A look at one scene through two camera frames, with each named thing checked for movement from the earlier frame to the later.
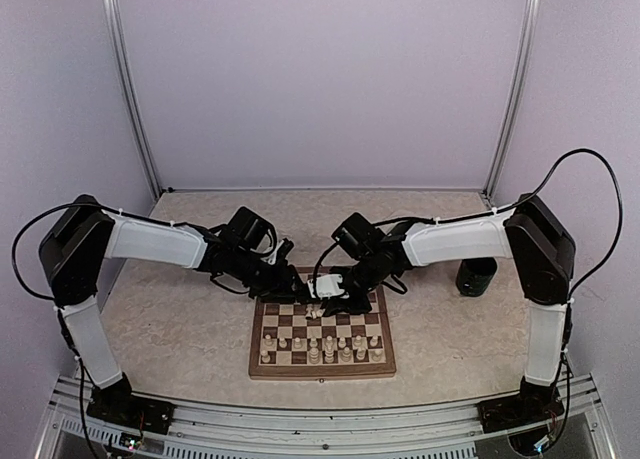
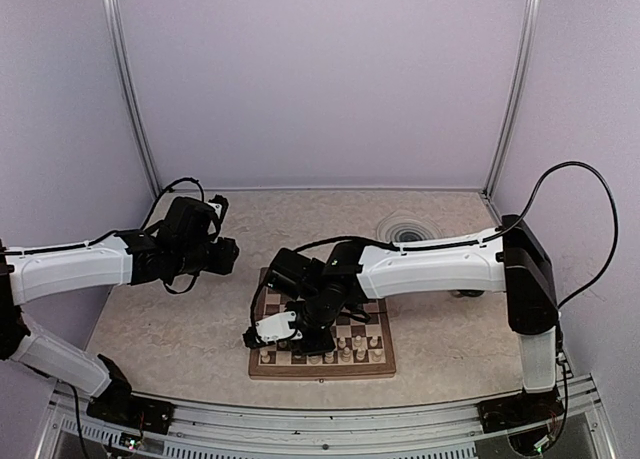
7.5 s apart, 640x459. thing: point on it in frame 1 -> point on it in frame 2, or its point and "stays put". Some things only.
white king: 329,353 stays put
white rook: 265,357 stays put
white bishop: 346,355 stays put
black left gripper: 281,285 -> 225,261
